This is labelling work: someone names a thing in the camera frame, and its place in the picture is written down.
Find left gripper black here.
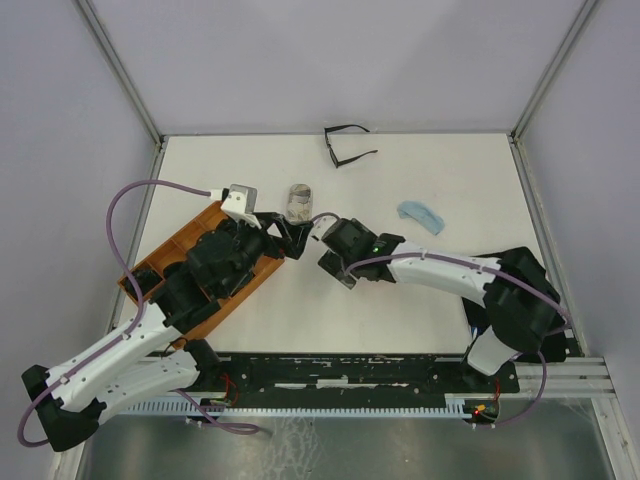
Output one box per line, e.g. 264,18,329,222
219,211,313,296

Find aluminium front rail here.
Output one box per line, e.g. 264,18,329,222
510,357,616,399

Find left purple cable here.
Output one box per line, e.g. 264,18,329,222
15,179,261,447

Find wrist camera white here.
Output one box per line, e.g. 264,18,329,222
310,216,337,241
209,184,260,227

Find purple cable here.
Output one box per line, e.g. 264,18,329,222
15,179,261,447
309,212,574,431

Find black frame eyeglasses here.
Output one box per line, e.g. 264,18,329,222
323,123,379,169

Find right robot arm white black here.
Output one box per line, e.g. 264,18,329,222
311,217,570,391

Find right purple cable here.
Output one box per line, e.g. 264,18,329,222
309,212,574,431

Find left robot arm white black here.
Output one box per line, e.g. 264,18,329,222
21,209,313,452

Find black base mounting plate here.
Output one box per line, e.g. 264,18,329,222
186,352,520,410

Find white slotted cable duct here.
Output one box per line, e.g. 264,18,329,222
119,392,476,416

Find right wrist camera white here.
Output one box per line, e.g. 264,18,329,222
310,216,337,241

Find aluminium frame post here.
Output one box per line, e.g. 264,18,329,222
74,0,166,146
509,0,601,144

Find light blue cleaning cloth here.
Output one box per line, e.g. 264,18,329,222
396,201,445,236

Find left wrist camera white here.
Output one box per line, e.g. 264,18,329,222
209,184,260,227

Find rolled black tie lower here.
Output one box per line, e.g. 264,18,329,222
124,268,162,299

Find right aluminium frame post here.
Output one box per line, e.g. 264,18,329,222
509,0,601,144

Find orange wooden divided tray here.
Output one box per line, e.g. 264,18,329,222
132,202,284,348

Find left aluminium frame post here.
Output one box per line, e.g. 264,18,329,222
74,0,166,146

